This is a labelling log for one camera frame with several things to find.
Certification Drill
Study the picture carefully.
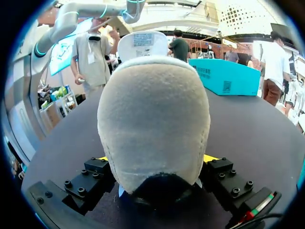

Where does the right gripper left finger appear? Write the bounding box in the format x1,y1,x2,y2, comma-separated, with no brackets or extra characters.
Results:
62,156,117,215

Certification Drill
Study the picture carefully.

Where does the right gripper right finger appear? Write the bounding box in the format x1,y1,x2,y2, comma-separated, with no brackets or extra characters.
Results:
200,154,254,210

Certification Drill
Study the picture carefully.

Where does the beige suede shoe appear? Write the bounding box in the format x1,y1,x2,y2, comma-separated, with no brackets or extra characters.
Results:
97,30,212,206

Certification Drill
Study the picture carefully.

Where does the teal box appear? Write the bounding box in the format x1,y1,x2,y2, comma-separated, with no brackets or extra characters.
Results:
189,58,262,96

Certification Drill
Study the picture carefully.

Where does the person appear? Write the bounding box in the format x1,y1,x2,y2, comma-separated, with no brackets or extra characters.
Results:
71,18,121,98
168,30,192,63
224,44,240,63
260,31,293,107

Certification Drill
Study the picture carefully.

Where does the white cable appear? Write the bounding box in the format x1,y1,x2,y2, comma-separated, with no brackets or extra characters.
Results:
71,17,115,39

